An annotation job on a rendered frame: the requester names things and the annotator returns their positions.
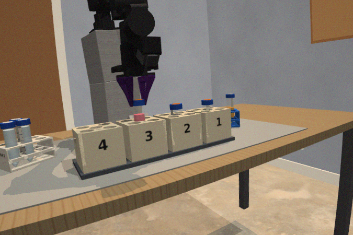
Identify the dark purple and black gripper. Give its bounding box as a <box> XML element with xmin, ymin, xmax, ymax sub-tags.
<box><xmin>111</xmin><ymin>64</ymin><xmax>158</xmax><ymax>107</ymax></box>

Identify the grey flat mat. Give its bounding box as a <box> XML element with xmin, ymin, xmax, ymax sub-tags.
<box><xmin>0</xmin><ymin>119</ymin><xmax>308</xmax><ymax>215</ymax></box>

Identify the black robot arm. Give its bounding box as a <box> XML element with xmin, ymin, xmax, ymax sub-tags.
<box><xmin>87</xmin><ymin>0</ymin><xmax>162</xmax><ymax>66</ymax></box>

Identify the blue tube rack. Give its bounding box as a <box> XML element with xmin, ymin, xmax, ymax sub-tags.
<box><xmin>231</xmin><ymin>109</ymin><xmax>240</xmax><ymax>127</ymax></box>

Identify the white tube rack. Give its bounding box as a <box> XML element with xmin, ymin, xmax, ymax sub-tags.
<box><xmin>0</xmin><ymin>135</ymin><xmax>56</xmax><ymax>173</ymax></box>

